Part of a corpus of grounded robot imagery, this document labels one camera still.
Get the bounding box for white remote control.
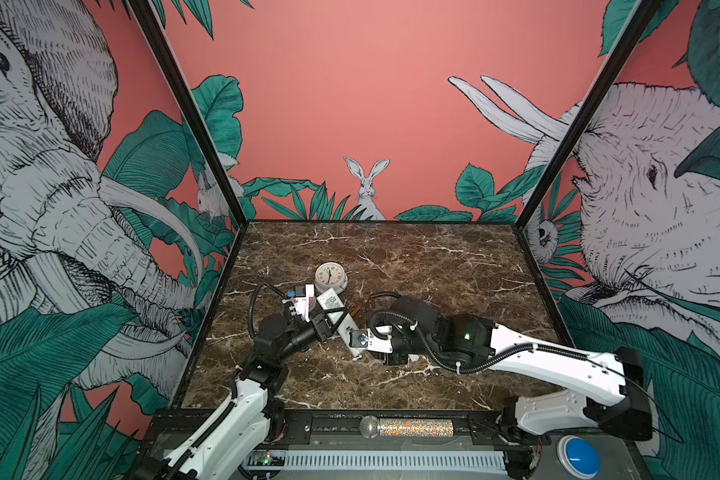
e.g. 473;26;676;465
317;288;363;358

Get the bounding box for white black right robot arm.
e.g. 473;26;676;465
358;296;653;441

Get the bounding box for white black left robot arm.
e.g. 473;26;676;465
127;307;348;479

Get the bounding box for white round alarm clock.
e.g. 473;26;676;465
314;262;348;295

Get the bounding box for glitter tube with ball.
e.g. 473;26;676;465
359;416;454;439

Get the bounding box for small green circuit board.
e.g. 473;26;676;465
246;450;287;469

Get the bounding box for blue push button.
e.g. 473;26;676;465
557;435;601;480

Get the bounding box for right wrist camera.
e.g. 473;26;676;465
349;326;393;354

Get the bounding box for white slotted cable duct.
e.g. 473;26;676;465
245;449;508;473

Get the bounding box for black left frame post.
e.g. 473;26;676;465
128;0;248;230

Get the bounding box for black frame post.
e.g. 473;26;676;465
514;0;662;230
128;0;248;230

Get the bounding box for black right frame post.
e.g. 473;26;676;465
514;0;662;230

